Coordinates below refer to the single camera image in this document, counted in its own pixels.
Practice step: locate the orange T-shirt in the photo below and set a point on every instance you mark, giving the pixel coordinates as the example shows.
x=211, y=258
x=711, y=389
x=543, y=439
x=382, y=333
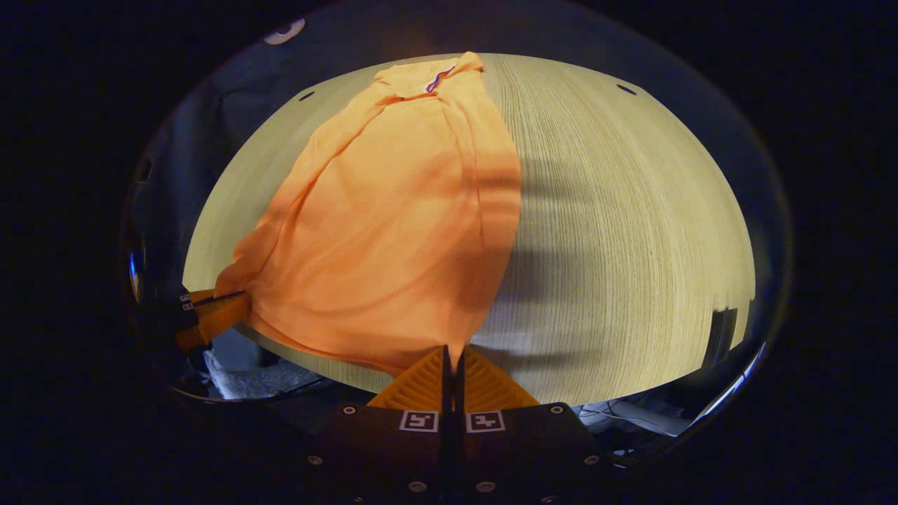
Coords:
x=393, y=231

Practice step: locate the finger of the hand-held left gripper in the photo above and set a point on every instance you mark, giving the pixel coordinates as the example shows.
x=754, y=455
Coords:
x=210, y=322
x=203, y=296

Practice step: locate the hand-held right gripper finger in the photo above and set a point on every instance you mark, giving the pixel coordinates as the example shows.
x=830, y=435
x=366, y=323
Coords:
x=459, y=396
x=445, y=393

